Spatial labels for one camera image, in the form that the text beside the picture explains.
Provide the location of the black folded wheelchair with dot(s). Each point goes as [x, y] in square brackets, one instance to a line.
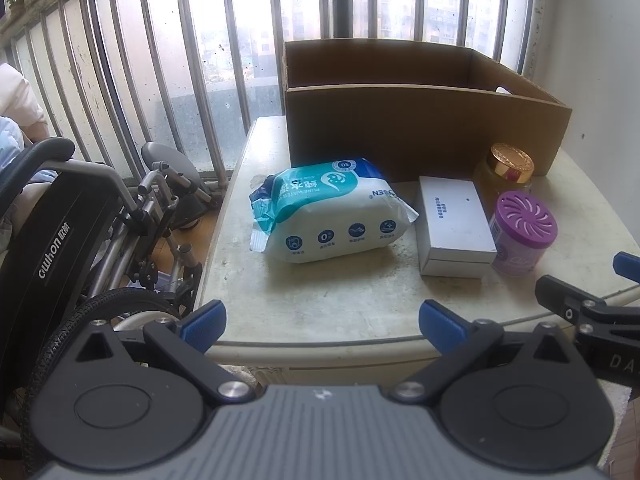
[50, 240]

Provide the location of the gold lid glass jar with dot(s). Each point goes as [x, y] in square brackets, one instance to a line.
[510, 160]

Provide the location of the purple lid air freshener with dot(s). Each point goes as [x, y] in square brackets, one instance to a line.
[525, 220]

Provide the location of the brown cardboard box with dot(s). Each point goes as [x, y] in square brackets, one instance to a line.
[400, 130]

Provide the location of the light blue garment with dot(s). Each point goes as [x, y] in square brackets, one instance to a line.
[7, 145]

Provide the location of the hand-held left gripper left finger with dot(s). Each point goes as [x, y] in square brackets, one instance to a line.
[205, 322]

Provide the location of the barred window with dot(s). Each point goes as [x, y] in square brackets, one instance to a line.
[342, 0]

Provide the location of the blue white wet wipes pack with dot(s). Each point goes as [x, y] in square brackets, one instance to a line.
[340, 220]

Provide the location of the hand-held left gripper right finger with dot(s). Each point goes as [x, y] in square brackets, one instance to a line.
[442, 327]

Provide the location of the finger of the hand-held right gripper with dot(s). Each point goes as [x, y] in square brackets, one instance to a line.
[565, 297]
[629, 266]

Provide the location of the white rectangular box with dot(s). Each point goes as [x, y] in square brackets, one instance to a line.
[450, 215]

